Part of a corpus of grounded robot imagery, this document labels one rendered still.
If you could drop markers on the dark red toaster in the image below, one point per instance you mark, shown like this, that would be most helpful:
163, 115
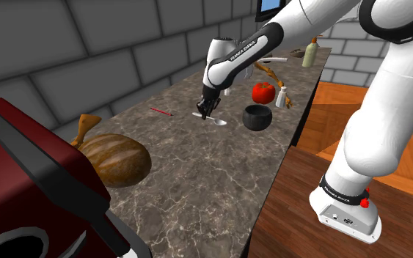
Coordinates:
16, 178

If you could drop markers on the pale green bottle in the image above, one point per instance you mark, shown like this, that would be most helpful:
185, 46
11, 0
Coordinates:
310, 55

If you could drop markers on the red pen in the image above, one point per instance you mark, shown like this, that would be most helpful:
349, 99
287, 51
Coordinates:
161, 111

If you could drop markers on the brown striped squash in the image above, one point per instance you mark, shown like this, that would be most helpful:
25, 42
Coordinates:
120, 160

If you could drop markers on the white salt shaker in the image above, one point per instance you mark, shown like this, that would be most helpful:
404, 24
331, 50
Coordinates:
281, 100

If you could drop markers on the black bowl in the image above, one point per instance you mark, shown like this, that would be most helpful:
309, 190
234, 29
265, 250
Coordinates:
257, 118

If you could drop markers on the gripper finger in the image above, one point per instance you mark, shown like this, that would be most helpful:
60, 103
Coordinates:
201, 109
213, 105

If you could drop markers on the white ladle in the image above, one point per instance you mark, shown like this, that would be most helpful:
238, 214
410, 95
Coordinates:
276, 59

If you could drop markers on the orange-brown twisted branch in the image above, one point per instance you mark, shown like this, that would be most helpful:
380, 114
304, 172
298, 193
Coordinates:
271, 74

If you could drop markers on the small brown bowl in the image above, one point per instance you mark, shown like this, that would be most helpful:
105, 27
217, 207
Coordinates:
297, 54

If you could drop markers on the silver spoon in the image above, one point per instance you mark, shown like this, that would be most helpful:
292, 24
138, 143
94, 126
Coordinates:
217, 121

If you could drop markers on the small white cup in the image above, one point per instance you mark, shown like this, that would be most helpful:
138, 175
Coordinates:
227, 92

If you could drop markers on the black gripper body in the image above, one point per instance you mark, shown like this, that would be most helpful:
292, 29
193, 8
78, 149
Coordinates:
210, 95

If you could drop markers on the wood-patterned robot stand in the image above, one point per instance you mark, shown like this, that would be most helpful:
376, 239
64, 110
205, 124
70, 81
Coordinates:
292, 221

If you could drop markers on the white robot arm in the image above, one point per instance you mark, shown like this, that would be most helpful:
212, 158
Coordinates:
377, 118

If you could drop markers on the window with dark frame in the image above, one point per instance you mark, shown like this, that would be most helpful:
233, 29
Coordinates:
268, 6

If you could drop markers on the red bell pepper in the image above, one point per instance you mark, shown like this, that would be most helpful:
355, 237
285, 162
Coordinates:
263, 93

